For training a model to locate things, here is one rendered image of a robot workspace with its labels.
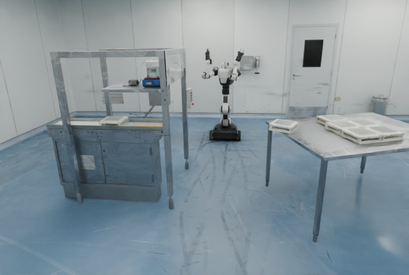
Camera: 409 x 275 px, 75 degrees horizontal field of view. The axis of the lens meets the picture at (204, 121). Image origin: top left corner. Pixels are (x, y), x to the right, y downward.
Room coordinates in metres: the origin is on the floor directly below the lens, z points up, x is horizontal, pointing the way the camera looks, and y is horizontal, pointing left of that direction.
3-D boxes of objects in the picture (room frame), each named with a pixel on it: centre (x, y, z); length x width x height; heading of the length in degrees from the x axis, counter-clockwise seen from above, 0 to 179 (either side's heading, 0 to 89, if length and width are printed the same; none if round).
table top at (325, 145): (2.69, -1.59, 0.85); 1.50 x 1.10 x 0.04; 102
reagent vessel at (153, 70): (2.83, 0.52, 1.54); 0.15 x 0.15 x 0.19
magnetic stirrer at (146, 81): (2.83, 0.52, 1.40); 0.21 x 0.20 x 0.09; 173
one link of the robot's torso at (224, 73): (5.02, -0.43, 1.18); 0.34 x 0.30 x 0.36; 57
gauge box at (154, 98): (2.92, 0.49, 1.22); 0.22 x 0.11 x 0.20; 83
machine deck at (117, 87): (2.81, 0.71, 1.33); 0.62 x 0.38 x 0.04; 83
